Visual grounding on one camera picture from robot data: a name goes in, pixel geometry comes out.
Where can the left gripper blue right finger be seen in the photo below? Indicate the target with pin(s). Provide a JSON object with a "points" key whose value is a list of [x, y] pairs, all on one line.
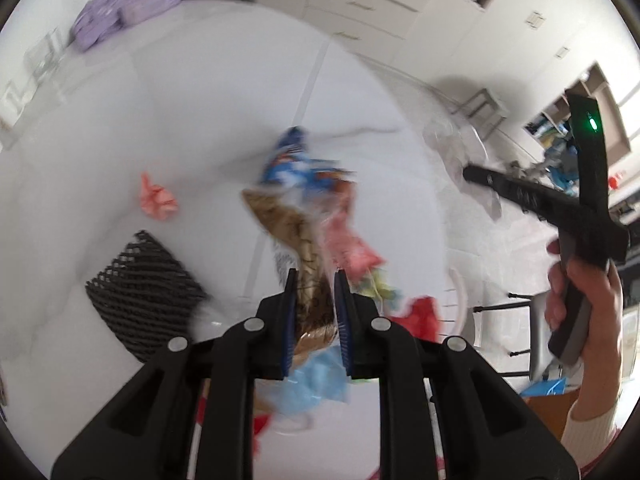
{"points": [[342, 302]]}

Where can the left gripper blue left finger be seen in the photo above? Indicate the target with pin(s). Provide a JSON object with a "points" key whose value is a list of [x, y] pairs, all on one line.
{"points": [[289, 306]]}

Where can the brown snack wrapper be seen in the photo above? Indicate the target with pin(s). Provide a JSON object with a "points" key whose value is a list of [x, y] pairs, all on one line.
{"points": [[315, 326]]}

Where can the red plastic bag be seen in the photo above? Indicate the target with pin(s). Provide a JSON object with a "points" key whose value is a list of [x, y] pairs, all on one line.
{"points": [[421, 320]]}

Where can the blue snack wrapper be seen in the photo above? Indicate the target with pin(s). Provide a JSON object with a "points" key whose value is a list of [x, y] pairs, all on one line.
{"points": [[307, 182]]}

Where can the cream sleeve forearm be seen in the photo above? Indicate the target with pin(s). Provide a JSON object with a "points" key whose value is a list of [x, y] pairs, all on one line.
{"points": [[587, 439]]}

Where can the pink red wrapper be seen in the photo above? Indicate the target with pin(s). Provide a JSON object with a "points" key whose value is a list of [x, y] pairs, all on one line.
{"points": [[343, 247]]}

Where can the blue face mask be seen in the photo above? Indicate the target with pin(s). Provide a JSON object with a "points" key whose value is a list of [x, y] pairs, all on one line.
{"points": [[321, 378]]}

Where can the black foam net sleeve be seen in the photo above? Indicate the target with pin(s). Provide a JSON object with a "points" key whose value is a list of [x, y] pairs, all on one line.
{"points": [[145, 296]]}

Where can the grey stool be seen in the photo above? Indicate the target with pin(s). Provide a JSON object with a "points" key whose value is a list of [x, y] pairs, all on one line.
{"points": [[484, 110]]}

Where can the pink crumpled paper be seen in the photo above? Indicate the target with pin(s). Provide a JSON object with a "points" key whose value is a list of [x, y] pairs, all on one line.
{"points": [[155, 200]]}

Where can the white oval table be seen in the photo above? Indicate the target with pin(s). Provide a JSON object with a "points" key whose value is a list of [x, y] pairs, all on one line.
{"points": [[196, 98]]}

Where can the white drawer cabinet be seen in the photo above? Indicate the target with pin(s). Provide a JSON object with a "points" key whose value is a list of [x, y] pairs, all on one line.
{"points": [[414, 36]]}

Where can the purple tissue pack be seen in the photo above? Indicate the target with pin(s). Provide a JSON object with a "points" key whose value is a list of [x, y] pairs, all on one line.
{"points": [[100, 19]]}

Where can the clear glass container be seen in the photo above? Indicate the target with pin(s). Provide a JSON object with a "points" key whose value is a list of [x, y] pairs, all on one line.
{"points": [[44, 57]]}

